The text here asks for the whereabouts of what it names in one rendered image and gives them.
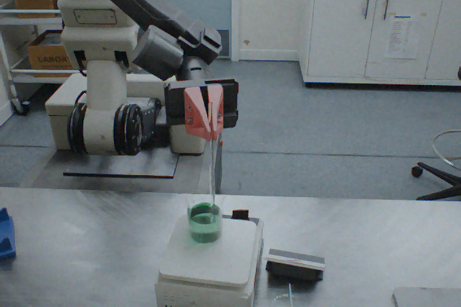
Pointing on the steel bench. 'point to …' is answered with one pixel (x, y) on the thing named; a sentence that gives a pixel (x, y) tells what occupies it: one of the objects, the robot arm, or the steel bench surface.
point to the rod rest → (7, 235)
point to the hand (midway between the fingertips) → (211, 132)
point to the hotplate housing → (191, 299)
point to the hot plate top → (211, 255)
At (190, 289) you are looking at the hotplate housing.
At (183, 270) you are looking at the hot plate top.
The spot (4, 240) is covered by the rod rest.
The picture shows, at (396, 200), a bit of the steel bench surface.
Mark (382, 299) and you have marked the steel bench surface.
